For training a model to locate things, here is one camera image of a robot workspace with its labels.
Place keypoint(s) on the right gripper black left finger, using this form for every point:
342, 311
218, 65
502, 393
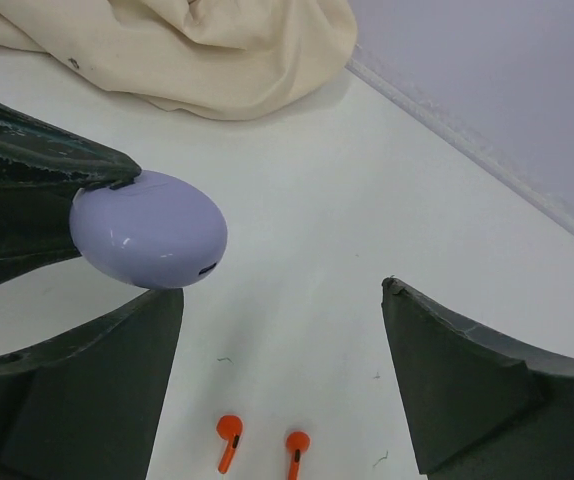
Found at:
86, 404

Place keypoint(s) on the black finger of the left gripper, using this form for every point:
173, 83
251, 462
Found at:
36, 154
34, 222

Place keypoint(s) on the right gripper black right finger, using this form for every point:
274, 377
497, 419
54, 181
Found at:
478, 403

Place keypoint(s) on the purple round charging case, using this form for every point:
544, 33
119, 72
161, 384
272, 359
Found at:
157, 233

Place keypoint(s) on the red earbud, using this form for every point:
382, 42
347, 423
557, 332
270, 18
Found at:
297, 443
230, 428

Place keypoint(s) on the beige crumpled cloth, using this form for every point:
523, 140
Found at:
221, 60

